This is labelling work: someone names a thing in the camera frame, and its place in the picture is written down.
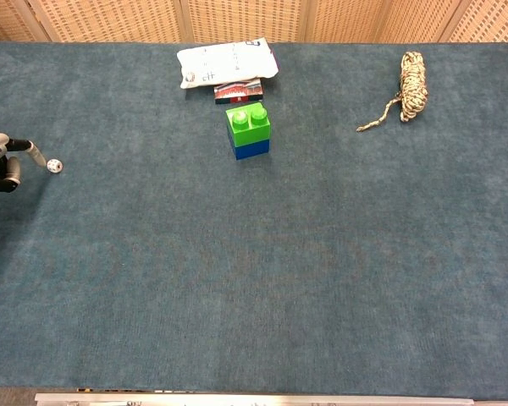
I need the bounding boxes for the white printed plastic packet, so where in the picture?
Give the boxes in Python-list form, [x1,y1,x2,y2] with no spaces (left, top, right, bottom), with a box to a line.
[176,36,280,90]

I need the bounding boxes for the red and black packet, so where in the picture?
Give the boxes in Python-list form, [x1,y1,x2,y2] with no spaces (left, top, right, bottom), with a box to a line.
[213,78,264,105]

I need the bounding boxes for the green toy building block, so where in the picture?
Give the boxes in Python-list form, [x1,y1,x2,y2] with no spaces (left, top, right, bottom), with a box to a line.
[224,101,272,148]

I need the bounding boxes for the blue toy building block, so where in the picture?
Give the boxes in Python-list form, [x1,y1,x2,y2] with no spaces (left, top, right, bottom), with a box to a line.
[227,126,271,161]

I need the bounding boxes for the teal felt table mat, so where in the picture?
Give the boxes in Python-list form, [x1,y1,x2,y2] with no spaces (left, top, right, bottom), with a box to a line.
[0,40,508,401]

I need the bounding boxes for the wicker folding screen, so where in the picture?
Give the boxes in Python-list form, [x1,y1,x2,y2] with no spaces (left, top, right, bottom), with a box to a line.
[0,0,508,44]

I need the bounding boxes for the aluminium table edge rail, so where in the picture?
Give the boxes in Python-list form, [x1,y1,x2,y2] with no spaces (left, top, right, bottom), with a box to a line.
[34,392,475,406]

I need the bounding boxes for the beige braided rope bundle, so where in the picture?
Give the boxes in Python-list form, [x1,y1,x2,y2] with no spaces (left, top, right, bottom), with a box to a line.
[356,51,429,133]

